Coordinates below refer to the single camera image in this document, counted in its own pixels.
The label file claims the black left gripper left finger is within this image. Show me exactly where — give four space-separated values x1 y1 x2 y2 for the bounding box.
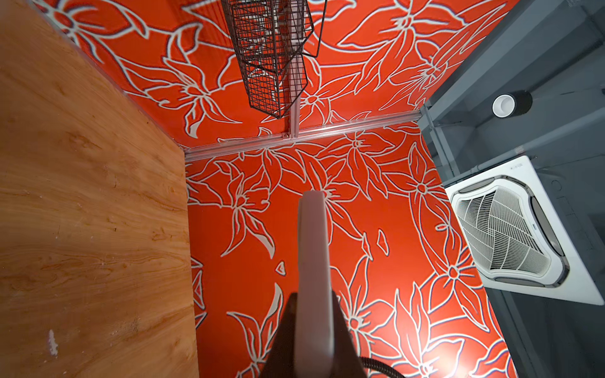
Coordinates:
260 292 298 378

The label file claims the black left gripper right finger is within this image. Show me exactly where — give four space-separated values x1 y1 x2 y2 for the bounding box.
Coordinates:
330 291 366 378

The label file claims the phone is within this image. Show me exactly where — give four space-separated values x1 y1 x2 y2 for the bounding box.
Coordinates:
294 191 335 377

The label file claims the white ceiling air conditioner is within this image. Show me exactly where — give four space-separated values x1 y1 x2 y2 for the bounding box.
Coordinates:
446 156 604 306

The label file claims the round ceiling light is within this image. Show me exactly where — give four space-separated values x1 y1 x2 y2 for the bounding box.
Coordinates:
492 91 533 119

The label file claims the aluminium frame post right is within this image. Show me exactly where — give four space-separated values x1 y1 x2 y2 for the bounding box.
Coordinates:
184 110 422 163

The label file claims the black wire basket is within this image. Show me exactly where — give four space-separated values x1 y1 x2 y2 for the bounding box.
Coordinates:
221 0 323 119

